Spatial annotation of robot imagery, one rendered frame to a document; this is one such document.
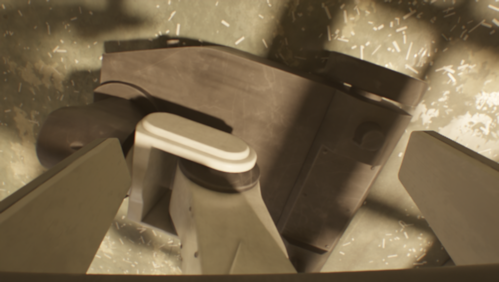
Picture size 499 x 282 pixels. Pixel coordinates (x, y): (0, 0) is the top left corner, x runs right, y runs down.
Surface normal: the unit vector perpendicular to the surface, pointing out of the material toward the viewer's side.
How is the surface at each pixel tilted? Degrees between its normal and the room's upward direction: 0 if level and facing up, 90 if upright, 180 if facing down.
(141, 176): 22
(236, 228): 90
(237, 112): 0
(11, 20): 0
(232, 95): 0
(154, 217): 90
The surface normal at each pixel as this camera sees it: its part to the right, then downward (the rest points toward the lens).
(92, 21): -0.18, 0.36
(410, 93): 0.22, 0.49
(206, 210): 0.29, -0.87
